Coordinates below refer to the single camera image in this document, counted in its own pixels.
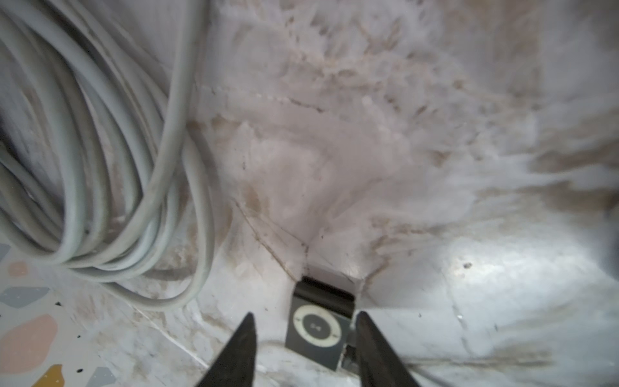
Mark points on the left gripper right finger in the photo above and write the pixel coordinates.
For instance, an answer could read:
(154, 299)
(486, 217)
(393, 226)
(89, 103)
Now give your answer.
(379, 365)

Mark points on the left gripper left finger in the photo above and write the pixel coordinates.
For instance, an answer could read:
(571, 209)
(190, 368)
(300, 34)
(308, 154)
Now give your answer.
(236, 363)

